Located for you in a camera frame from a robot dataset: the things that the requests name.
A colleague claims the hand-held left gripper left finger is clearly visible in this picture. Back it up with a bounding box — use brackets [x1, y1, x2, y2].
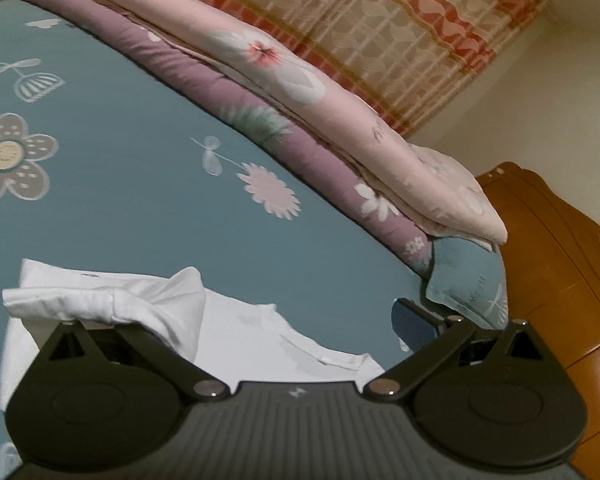
[15, 320, 231, 402]

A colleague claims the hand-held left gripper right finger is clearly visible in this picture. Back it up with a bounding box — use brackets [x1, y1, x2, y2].
[364, 298, 578, 402]

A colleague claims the white printed shirt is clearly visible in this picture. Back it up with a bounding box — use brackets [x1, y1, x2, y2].
[0, 259, 387, 411]

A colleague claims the teal printed pillow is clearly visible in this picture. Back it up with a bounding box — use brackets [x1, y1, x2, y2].
[424, 235, 511, 332]

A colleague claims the teal printed bed sheet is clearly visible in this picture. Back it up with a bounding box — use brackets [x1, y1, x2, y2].
[0, 0, 433, 480]

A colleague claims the wooden headboard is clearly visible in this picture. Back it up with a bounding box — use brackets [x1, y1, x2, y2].
[472, 161, 600, 461]

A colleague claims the purple floral quilt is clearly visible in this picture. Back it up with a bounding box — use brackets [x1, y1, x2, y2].
[14, 0, 443, 277]

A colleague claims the pink floral quilt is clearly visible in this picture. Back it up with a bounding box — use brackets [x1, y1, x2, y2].
[17, 0, 510, 246]

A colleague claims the patterned beige curtain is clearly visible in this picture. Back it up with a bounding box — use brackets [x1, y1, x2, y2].
[167, 0, 549, 139]

